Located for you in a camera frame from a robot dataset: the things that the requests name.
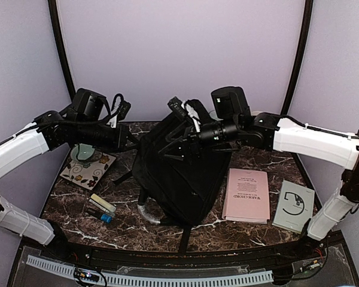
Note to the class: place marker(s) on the black blue marker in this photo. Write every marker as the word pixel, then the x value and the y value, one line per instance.
pixel 99 215

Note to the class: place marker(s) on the cream eraser in case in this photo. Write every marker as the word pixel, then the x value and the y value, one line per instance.
pixel 103 203

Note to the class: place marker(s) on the small circuit board right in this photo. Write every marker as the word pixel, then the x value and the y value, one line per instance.
pixel 310 266

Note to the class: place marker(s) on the celadon green bowl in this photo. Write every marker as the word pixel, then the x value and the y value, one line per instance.
pixel 83 153

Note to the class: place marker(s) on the white slotted cable duct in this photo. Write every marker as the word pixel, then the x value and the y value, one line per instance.
pixel 129 276

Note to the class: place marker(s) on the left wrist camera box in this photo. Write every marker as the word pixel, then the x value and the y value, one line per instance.
pixel 87 105

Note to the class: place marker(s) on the black student backpack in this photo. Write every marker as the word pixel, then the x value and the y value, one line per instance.
pixel 178 193

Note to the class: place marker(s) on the black frame post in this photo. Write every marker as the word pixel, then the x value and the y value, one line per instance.
pixel 298 60
pixel 60 47

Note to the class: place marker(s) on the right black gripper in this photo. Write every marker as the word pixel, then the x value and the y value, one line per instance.
pixel 168 137

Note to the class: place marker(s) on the small circuit board left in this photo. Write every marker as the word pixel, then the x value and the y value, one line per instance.
pixel 85 276

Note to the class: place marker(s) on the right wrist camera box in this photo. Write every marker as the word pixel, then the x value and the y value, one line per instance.
pixel 229 101

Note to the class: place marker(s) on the left black frame post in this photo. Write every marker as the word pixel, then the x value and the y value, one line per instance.
pixel 60 47

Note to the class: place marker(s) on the grey white booklet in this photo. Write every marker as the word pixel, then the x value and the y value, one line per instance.
pixel 295 207

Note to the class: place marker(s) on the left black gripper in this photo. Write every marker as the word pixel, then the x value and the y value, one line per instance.
pixel 119 139

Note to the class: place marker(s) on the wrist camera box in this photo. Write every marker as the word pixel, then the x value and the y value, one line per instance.
pixel 229 101
pixel 87 105

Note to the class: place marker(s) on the floral square coaster mat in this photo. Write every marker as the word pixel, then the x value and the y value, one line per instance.
pixel 87 175

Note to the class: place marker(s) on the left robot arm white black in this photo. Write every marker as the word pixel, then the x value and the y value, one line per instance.
pixel 44 134

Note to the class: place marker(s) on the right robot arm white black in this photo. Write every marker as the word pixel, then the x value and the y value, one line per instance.
pixel 331 157

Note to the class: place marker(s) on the pink book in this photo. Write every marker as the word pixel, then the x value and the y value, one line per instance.
pixel 247 197

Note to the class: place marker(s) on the right black frame post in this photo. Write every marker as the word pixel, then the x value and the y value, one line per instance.
pixel 298 60

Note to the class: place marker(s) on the small circuit board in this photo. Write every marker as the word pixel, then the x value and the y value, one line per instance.
pixel 310 266
pixel 85 276

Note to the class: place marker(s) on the black front rail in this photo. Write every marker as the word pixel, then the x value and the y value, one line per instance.
pixel 203 246

